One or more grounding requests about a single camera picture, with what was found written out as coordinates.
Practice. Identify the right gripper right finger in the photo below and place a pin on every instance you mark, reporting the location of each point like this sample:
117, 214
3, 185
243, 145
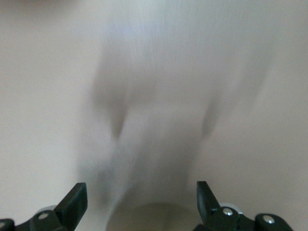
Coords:
211, 216

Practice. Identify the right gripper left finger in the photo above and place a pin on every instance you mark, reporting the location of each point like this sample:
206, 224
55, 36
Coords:
65, 214

